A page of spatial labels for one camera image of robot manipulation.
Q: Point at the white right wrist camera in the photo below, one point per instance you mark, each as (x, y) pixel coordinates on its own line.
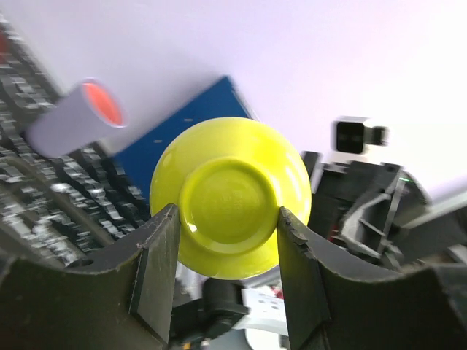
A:
(354, 134)

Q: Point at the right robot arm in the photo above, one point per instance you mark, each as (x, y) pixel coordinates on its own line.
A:
(381, 214)

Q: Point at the yellow-green bowl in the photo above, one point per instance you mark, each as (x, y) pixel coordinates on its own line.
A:
(229, 177)

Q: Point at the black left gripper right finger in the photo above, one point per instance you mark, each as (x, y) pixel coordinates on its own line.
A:
(334, 300)

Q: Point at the lavender plastic cup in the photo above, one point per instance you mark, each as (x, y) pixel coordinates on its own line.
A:
(71, 124)

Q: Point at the pink plastic cup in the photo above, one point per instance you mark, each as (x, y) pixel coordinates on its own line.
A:
(103, 103)

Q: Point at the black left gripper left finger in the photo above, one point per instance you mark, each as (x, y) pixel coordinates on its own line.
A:
(119, 297)

